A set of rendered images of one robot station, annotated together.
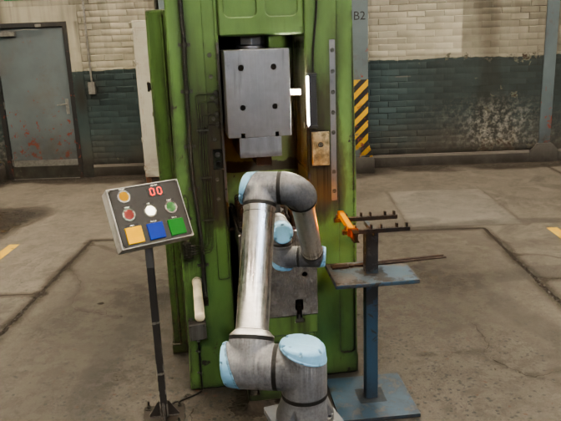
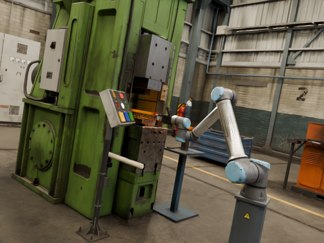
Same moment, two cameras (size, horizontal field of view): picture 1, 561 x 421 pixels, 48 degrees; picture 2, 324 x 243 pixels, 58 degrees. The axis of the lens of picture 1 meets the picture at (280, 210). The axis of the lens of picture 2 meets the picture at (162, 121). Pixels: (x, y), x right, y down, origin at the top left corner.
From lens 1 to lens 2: 2.19 m
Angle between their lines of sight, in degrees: 44
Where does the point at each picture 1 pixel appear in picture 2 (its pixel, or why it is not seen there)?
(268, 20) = (158, 28)
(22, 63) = not seen: outside the picture
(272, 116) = (161, 71)
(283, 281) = (153, 153)
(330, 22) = (175, 37)
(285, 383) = (261, 178)
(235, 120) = (149, 69)
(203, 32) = (136, 22)
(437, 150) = not seen: hidden behind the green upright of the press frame
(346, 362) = not seen: hidden behind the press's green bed
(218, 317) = (111, 175)
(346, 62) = (176, 57)
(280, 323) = (147, 175)
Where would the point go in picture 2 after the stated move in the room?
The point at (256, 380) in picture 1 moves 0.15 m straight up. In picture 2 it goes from (253, 177) to (257, 155)
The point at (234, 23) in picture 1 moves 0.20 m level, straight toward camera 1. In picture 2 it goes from (148, 23) to (162, 22)
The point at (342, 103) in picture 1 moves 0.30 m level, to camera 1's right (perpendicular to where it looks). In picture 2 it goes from (172, 74) to (190, 79)
